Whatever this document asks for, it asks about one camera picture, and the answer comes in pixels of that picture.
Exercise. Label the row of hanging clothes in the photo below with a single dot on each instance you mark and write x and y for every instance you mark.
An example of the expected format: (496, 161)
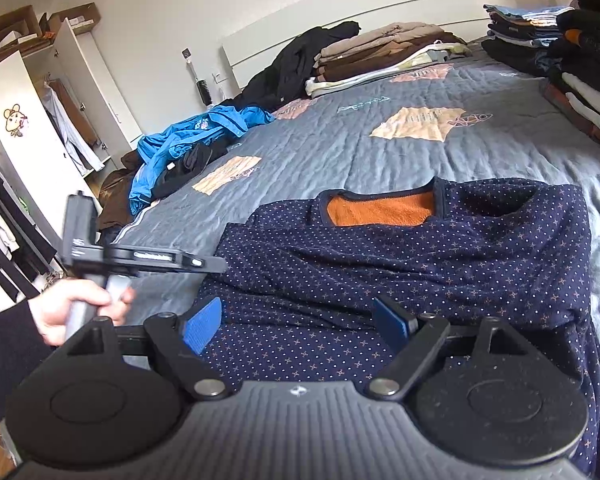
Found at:
(0, 220)

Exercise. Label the large open cardboard box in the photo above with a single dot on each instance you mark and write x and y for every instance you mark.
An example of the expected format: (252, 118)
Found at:
(10, 22)

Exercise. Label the person's left hand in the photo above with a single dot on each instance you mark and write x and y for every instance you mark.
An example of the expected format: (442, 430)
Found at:
(55, 310)

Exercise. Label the mouse sticker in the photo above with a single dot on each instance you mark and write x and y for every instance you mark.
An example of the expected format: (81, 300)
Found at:
(16, 120)

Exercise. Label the light blue hanging shirt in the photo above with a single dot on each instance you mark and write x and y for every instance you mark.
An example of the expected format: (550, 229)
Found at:
(75, 137)

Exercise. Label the tall stack of folded clothes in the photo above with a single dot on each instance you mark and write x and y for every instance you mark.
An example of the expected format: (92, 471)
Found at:
(590, 60)

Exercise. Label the blue jacket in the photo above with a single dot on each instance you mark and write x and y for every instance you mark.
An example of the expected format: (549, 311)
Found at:
(180, 140)

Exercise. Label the brown hanging coat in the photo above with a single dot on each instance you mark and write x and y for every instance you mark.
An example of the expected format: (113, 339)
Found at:
(77, 110)

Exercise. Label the white wardrobe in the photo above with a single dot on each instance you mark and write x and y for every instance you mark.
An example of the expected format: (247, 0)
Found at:
(40, 170)

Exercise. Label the black crumpled garment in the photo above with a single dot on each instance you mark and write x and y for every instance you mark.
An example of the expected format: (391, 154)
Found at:
(185, 165)

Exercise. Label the stack of folded brown clothes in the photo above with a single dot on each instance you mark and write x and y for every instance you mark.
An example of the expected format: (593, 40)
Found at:
(380, 50)

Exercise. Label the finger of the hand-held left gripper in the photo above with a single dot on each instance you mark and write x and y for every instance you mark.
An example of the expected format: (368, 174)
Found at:
(205, 262)

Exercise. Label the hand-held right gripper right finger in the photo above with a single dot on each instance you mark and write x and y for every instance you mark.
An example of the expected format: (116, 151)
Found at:
(392, 320)

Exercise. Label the white wall socket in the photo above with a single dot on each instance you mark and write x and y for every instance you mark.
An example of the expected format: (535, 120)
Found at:
(220, 79)

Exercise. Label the wall hook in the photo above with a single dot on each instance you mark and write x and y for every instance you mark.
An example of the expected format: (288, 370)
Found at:
(187, 53)

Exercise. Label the navy dotted top orange lining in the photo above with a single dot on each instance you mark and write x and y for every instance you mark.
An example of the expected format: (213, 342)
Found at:
(380, 270)

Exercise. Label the low stack of folded clothes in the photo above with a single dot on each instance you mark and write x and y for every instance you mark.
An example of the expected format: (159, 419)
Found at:
(520, 35)

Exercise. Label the white headboard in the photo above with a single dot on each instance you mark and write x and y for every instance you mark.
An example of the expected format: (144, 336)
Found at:
(280, 35)

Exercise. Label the black coat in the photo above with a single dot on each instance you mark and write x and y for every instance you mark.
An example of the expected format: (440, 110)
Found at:
(295, 60)

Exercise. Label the brown jacket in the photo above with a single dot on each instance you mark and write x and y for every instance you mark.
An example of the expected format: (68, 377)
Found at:
(115, 195)

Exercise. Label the black hairbrush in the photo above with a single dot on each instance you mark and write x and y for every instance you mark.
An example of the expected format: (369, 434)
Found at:
(203, 92)

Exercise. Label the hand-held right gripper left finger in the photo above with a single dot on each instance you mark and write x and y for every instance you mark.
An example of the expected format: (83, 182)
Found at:
(202, 322)

